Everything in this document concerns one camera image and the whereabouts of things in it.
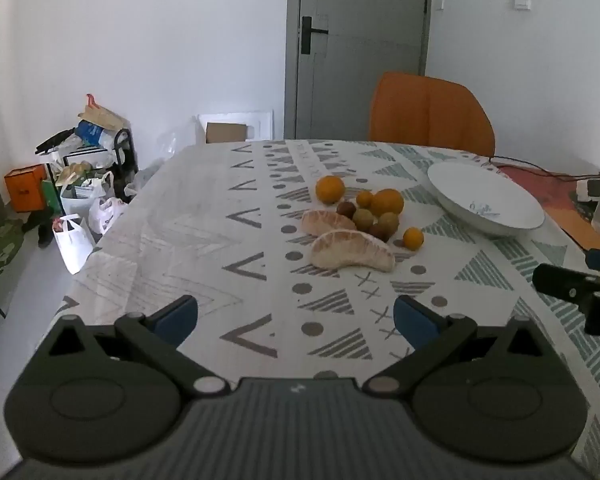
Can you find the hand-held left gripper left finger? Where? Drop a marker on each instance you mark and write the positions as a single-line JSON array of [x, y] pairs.
[[177, 317]]

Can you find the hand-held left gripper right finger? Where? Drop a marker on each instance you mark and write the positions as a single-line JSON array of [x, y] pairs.
[[415, 325]]

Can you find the small orange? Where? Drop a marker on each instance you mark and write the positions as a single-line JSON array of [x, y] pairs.
[[413, 238], [364, 198]]

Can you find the large peeled pomelo segment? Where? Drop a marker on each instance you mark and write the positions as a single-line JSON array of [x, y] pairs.
[[352, 251]]

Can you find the brown plum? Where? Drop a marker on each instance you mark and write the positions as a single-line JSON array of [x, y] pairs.
[[378, 231], [346, 208]]

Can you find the green plum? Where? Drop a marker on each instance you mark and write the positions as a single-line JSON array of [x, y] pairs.
[[389, 222]]

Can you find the white plate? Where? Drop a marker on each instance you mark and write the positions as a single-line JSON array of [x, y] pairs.
[[485, 195]]

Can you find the green kiwi fruit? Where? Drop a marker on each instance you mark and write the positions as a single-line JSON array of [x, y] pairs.
[[363, 219]]

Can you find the large orange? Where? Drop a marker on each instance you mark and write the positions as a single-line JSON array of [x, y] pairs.
[[387, 202], [330, 189]]

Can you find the small peeled pomelo segment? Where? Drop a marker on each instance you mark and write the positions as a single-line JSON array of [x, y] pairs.
[[327, 222]]

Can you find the red orange printed tablecloth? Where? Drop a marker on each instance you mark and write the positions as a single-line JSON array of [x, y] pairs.
[[560, 215]]

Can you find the white charger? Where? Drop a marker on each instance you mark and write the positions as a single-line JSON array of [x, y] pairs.
[[587, 191]]

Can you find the patterned white tablecloth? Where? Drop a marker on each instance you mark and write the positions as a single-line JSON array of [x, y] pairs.
[[205, 240]]

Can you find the white plastic bag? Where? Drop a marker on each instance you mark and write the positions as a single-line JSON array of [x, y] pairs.
[[107, 214], [74, 245], [82, 195]]

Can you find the black storage rack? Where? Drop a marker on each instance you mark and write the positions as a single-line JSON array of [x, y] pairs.
[[124, 157]]

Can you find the cardboard box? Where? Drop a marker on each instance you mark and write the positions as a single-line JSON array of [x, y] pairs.
[[226, 133]]

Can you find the orange box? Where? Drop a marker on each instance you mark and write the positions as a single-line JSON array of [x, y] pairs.
[[25, 187]]

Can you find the blue white packet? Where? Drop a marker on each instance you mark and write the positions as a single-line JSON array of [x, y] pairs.
[[92, 132]]

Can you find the orange chair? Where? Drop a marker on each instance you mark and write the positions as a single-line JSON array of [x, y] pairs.
[[430, 110]]

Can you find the brown paper bag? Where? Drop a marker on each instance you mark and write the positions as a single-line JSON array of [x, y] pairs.
[[102, 115]]

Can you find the grey door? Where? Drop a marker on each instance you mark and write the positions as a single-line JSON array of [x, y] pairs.
[[360, 60]]

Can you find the white foam frame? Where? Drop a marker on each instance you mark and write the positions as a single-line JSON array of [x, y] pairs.
[[260, 122]]

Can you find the white light switch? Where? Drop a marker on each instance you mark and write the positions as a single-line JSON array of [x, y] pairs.
[[522, 0]]

